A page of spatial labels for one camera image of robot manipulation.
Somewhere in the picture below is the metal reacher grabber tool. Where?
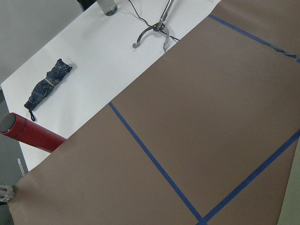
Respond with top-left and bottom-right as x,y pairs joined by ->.
132,0 -> 174,52

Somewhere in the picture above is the folded navy plaid umbrella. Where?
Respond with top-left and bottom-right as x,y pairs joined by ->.
24,59 -> 73,121

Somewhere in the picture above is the clear water bottle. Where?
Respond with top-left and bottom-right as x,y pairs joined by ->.
97,0 -> 118,16

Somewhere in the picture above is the red cylindrical bottle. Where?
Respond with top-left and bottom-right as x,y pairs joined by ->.
0,112 -> 66,153

